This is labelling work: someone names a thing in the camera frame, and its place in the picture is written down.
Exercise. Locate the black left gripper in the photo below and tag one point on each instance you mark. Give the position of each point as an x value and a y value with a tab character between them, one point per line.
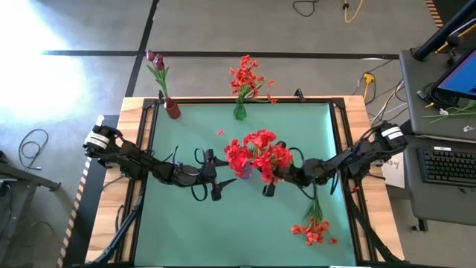
193	175

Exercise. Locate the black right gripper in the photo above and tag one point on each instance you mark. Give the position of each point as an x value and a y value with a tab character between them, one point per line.
268	190

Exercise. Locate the orange artificial flower bunch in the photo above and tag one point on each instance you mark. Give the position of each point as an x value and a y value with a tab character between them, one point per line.
314	231
243	76

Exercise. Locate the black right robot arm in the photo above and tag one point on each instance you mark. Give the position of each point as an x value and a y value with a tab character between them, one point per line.
357	156

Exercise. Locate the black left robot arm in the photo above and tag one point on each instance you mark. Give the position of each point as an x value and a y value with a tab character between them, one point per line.
141	164

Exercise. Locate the pink ribbed glass vase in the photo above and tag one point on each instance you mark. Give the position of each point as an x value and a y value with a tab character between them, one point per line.
245	175

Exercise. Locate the green glass vase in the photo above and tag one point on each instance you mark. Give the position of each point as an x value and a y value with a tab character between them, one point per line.
240	113

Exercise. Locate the red ribbed glass vase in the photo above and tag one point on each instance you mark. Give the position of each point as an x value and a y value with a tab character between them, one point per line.
173	111

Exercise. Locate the fallen red petal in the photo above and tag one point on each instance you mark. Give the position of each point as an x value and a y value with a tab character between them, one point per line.
220	133

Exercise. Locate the green table mat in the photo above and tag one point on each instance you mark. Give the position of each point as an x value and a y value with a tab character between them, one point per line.
241	223

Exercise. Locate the black table clamp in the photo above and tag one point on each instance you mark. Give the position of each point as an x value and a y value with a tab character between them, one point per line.
160	94
298	94

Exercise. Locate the white paper sheet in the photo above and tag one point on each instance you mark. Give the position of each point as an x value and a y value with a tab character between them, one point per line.
396	178

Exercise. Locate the black hazard-striped floor mat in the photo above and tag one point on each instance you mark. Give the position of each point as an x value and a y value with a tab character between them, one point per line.
91	208

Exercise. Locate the yellow power plug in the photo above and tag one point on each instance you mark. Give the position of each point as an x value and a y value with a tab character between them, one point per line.
369	78

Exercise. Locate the grey computer cart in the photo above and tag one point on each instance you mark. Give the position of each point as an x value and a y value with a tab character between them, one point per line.
420	111

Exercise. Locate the black computer keyboard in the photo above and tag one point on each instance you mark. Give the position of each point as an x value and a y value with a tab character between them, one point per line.
450	167

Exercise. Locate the spare green flower stem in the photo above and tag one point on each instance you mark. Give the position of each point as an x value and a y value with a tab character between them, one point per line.
451	111

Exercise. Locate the grey metal stand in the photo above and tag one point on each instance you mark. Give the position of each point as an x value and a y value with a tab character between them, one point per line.
15	208

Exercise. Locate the monitor with blue screen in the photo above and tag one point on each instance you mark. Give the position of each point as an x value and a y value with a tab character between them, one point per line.
463	78

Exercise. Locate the black monitor pole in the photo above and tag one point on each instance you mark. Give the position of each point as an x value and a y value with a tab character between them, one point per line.
439	35

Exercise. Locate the black aluminium table frame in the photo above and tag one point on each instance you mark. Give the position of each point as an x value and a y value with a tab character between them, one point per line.
208	100

